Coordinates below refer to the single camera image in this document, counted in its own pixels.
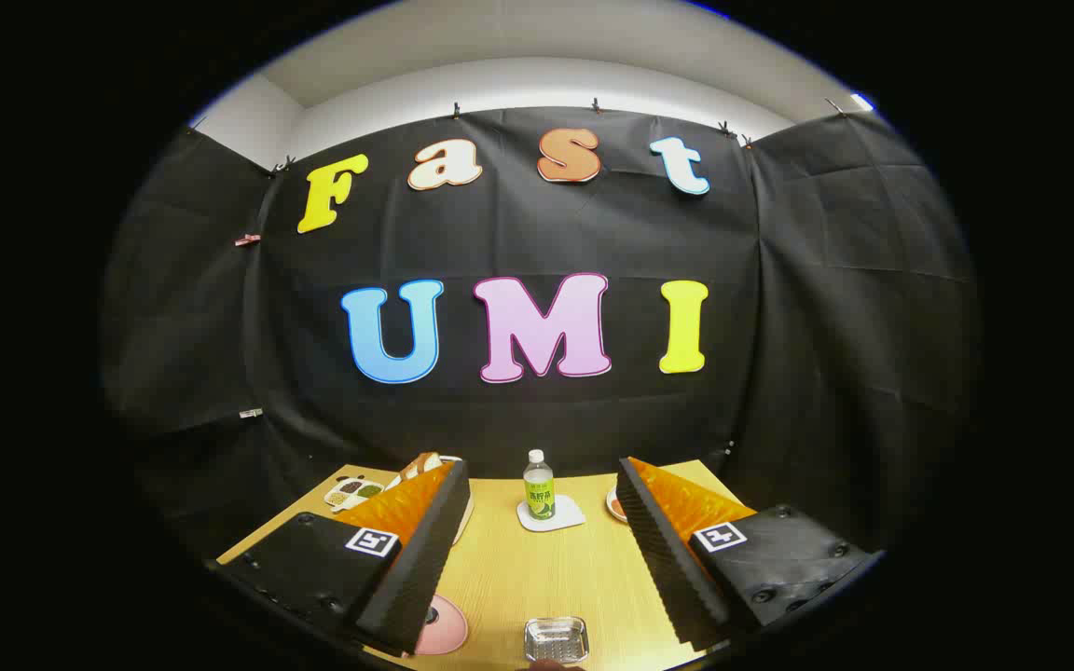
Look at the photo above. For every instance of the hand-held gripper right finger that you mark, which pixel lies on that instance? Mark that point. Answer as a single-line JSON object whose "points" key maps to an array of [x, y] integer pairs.
{"points": [[667, 559]]}

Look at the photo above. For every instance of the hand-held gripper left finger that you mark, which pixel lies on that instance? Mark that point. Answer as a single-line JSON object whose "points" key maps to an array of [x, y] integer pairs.
{"points": [[425, 559]]}

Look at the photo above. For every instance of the pink round plate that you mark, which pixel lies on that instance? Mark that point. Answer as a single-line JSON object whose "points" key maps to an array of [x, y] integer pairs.
{"points": [[448, 626]]}

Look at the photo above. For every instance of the small plate with food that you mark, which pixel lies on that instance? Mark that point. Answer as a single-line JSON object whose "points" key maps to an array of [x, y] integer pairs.
{"points": [[615, 505]]}

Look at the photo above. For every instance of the bread slices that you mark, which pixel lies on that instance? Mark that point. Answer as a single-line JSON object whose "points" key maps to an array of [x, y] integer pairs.
{"points": [[425, 463]]}

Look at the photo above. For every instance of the white tray with beans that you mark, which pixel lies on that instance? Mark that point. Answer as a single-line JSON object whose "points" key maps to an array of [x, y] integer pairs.
{"points": [[351, 491]]}

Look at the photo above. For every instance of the white plate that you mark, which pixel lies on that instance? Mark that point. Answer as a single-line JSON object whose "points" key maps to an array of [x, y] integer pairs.
{"points": [[452, 458]]}

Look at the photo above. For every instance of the white square coaster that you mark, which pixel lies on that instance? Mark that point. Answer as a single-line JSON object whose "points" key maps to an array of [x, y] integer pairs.
{"points": [[567, 517]]}

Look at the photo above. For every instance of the green label plastic bottle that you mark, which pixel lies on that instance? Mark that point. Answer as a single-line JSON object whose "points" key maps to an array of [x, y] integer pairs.
{"points": [[539, 499]]}

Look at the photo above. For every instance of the black backdrop cloth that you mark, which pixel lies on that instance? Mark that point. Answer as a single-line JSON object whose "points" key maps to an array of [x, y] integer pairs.
{"points": [[500, 233]]}

